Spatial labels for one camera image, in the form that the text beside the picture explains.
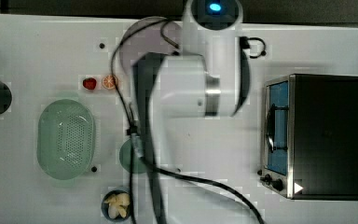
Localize blue bowl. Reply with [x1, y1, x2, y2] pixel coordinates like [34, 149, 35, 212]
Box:
[101, 189, 131, 222]

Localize black toaster oven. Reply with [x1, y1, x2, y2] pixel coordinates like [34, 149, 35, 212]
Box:
[258, 74, 358, 201]

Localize grey round plate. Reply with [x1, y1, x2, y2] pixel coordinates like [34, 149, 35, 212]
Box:
[118, 17, 182, 76]

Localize yellow banana toy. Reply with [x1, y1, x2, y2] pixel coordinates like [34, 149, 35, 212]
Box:
[103, 193, 131, 219]

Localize orange slice toy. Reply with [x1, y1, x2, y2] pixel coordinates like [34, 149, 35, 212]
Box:
[102, 75, 118, 90]

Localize small red fruit toy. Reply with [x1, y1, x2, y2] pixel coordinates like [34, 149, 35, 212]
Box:
[82, 77, 97, 91]

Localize green oval strainer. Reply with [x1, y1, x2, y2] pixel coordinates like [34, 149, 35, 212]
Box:
[36, 99, 96, 180]

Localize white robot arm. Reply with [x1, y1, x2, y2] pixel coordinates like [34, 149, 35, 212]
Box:
[132, 0, 250, 224]

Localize teal metal pot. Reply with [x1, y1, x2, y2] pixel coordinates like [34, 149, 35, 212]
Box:
[119, 139, 146, 175]

